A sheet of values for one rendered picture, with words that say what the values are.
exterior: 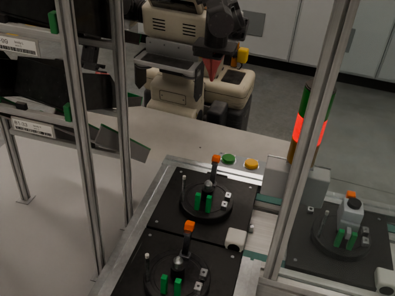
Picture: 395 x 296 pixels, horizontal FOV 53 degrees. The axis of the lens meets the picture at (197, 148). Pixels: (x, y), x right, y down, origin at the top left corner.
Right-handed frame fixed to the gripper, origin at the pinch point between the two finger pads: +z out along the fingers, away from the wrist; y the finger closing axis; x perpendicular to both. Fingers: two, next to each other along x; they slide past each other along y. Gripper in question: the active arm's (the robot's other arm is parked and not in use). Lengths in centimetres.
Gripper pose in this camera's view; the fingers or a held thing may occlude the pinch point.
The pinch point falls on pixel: (212, 77)
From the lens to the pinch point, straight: 105.9
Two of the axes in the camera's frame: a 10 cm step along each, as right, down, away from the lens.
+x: 2.7, -5.5, 7.9
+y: 9.6, 2.1, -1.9
